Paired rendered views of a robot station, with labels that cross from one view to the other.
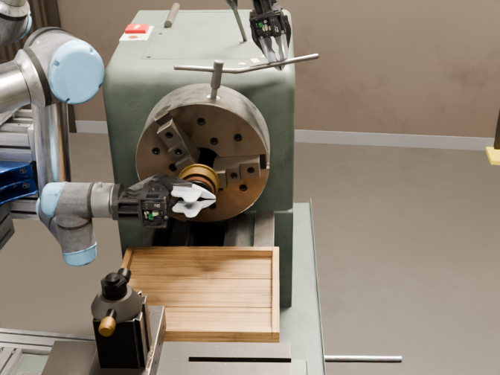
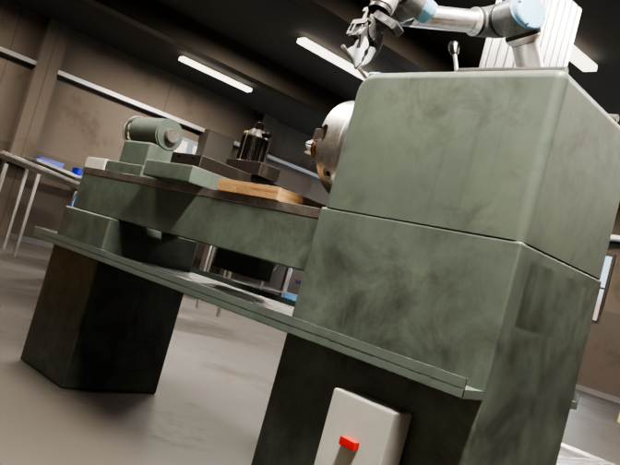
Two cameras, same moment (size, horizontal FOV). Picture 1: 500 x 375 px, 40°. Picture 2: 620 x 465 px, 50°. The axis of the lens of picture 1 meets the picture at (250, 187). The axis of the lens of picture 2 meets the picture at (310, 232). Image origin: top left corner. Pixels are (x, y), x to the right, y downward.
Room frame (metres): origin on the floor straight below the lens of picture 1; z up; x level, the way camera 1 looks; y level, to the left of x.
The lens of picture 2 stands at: (2.78, -1.48, 0.69)
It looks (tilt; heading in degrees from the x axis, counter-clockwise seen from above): 3 degrees up; 132
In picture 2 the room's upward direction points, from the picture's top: 15 degrees clockwise
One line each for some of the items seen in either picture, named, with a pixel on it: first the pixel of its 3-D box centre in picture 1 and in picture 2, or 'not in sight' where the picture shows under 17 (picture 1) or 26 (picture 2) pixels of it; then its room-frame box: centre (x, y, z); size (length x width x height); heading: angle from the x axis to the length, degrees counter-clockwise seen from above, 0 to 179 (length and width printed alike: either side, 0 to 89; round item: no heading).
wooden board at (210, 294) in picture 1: (196, 292); (285, 202); (1.20, 0.12, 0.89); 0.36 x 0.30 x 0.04; 88
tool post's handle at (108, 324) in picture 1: (109, 321); not in sight; (0.81, 0.22, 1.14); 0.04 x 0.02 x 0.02; 178
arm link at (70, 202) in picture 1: (70, 201); not in sight; (1.27, 0.39, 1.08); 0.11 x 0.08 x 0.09; 86
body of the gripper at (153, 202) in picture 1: (143, 202); not in sight; (1.25, 0.23, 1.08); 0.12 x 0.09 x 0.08; 86
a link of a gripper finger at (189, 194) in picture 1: (192, 196); not in sight; (1.25, 0.12, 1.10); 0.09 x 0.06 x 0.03; 86
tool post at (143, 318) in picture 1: (123, 329); (252, 150); (0.86, 0.21, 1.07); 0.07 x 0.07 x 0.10; 88
